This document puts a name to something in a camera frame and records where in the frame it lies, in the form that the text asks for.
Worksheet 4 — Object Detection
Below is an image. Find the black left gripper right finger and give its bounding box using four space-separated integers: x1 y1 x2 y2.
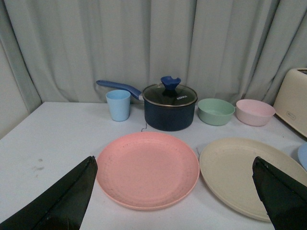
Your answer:
252 156 307 230

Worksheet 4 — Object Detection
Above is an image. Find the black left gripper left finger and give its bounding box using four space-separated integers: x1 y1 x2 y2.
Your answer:
0 156 98 230

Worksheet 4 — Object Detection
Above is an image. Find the blue plate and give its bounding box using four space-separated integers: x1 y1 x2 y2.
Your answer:
297 143 307 170

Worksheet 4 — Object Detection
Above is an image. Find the cream plate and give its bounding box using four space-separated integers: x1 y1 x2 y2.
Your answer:
199 138 307 222

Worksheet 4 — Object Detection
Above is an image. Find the pink plate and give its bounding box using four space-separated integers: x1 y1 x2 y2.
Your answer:
96 132 200 211

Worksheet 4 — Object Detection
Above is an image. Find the pink bowl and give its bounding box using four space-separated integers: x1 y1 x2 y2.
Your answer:
236 99 275 127

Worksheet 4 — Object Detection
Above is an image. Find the cream toaster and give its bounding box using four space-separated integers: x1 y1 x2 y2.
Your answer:
273 68 307 137

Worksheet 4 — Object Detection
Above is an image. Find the green bowl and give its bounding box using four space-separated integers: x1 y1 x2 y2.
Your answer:
197 98 235 126

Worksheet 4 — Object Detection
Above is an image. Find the light blue cup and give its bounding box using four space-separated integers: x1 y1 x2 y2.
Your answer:
106 90 130 122

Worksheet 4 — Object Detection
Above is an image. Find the dark blue saucepan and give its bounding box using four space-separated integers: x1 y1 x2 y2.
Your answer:
96 80 196 131

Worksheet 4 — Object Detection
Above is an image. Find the glass pot lid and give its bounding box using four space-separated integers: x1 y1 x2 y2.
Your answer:
142 76 198 107

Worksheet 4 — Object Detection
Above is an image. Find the grey curtain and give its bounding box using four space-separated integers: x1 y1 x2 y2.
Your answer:
0 0 307 136

